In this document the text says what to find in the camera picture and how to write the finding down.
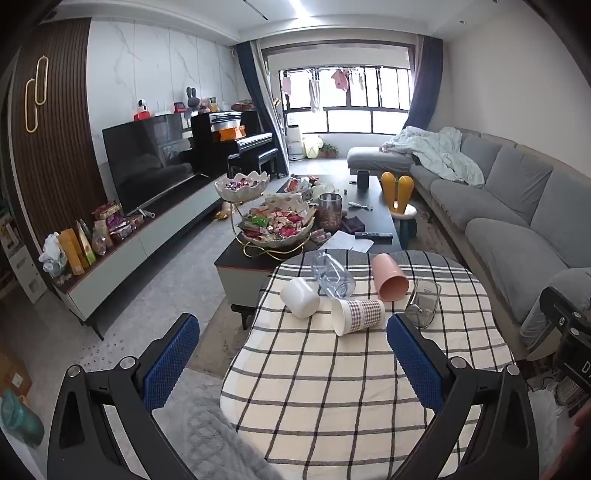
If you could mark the checked paper cup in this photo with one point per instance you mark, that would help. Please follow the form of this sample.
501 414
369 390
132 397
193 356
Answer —
360 314

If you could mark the light blue blanket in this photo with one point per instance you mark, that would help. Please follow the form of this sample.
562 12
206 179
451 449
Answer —
438 150

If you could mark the white hanging garment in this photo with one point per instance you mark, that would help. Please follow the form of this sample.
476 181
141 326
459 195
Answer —
314 94

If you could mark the black upright piano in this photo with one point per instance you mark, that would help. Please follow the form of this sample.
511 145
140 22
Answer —
231 152

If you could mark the white security camera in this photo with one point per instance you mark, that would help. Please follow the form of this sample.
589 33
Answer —
143 105

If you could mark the potted plant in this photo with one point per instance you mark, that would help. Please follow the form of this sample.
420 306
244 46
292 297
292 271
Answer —
329 150

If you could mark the blue curtain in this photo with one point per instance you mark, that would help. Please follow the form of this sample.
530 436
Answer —
258 106
425 83

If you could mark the black cup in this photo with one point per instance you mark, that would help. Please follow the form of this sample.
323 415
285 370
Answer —
363 180

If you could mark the white tiered candy bowl stand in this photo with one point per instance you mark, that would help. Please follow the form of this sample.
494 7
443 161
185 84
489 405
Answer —
277 242

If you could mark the grey sofa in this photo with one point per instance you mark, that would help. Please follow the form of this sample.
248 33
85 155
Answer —
508 207

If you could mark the black framed window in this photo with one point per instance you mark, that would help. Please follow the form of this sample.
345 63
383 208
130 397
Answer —
351 99

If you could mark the grey fluffy rug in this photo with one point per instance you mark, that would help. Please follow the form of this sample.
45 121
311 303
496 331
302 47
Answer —
203 438

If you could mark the pink plastic cup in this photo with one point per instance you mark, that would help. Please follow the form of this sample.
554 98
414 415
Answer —
390 277

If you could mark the black remote control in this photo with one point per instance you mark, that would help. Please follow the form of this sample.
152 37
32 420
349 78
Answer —
373 236

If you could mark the pink hanging garment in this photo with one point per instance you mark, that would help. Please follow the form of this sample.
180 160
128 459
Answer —
340 79

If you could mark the dark coffee table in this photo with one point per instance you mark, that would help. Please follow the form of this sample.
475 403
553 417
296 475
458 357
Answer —
258 272

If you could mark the pile of wrapped candies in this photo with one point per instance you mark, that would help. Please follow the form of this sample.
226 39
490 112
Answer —
277 224

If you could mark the white air purifier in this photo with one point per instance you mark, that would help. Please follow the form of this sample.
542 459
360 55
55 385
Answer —
294 141

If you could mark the grey television cabinet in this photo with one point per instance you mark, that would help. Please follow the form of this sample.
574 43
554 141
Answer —
152 235

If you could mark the purple cloth pouch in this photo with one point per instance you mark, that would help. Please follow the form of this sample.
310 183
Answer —
354 224

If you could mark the orange box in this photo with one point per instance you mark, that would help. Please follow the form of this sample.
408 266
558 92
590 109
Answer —
232 134

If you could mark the snack tray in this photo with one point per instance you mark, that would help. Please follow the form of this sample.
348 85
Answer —
304 185

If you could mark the yellow rabbit-ear stool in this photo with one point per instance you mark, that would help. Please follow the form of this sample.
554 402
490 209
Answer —
398 194

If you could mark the gold wall ornament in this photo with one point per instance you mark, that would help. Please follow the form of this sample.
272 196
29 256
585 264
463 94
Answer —
37 94

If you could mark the clear round glass cup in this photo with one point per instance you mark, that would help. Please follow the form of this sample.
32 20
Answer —
333 277

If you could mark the pile of snack packets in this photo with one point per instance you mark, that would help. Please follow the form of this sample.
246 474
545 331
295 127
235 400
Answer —
111 226

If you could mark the black piano bench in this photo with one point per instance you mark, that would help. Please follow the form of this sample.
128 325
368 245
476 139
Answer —
254 159

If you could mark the black checked white tablecloth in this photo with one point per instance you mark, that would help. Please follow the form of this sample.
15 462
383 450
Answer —
318 392

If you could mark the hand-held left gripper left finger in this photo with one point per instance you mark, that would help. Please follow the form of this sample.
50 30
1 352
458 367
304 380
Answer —
170 362

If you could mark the flat screen television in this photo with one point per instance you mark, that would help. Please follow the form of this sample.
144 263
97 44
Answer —
147 159

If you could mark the white paper sheets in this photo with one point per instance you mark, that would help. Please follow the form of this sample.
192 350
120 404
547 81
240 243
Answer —
346 241

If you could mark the white plastic cup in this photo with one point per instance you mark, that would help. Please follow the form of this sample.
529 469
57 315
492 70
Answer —
300 297

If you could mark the glass jar of nuts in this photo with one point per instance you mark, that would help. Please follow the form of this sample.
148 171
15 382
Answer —
329 213

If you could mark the teal bag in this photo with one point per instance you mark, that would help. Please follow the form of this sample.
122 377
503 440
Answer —
21 417

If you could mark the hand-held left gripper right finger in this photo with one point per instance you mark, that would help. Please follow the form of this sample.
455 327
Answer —
415 364

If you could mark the grey rabbit plush toy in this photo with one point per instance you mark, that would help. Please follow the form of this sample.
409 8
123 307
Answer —
191 98

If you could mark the clear square glass cup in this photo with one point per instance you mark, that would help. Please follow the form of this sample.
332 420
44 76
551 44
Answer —
424 302

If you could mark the white plastic bag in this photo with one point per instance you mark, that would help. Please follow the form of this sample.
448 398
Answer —
545 429
51 256

